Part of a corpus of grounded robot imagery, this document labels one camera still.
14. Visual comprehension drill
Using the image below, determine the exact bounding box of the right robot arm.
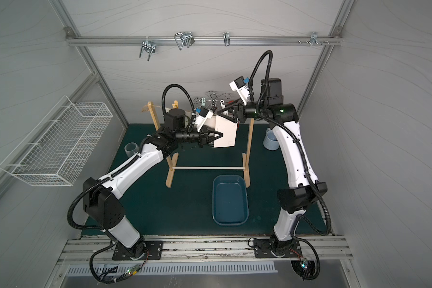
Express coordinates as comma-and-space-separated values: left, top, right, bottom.
217, 50, 331, 280

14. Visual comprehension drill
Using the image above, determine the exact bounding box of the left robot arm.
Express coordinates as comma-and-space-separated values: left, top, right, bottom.
67, 108, 223, 259

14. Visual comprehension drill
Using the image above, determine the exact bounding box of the chrome glass holder stand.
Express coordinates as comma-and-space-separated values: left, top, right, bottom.
192, 91, 233, 111

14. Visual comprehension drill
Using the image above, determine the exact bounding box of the wooden clothespin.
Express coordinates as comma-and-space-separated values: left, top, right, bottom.
172, 100, 179, 109

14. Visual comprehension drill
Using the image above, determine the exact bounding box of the light blue mug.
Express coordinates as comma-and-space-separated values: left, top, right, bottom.
263, 128, 280, 151

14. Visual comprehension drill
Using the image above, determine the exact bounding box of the clear wine glass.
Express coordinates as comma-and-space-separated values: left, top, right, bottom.
124, 142, 139, 158

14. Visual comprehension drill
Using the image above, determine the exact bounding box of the metal clamp hook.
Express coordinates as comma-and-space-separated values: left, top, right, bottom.
139, 38, 156, 61
223, 32, 230, 47
298, 32, 330, 46
174, 31, 195, 50

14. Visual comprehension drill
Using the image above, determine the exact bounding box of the teal plastic tray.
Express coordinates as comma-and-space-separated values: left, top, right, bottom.
212, 175, 249, 226

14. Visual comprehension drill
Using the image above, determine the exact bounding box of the aluminium crossbar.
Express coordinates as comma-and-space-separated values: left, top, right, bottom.
66, 34, 344, 47

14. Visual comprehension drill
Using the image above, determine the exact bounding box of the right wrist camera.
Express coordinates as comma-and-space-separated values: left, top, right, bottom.
229, 76, 253, 106

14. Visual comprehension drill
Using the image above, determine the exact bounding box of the wooden drying rack frame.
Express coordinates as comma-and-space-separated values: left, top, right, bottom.
165, 118, 254, 188

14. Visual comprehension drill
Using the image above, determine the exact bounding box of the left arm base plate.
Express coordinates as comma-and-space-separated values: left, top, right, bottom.
112, 241, 163, 261

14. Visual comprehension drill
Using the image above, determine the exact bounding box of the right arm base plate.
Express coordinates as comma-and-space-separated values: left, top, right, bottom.
248, 236, 302, 259

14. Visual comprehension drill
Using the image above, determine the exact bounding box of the white wire basket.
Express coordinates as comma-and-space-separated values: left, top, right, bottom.
0, 96, 113, 187

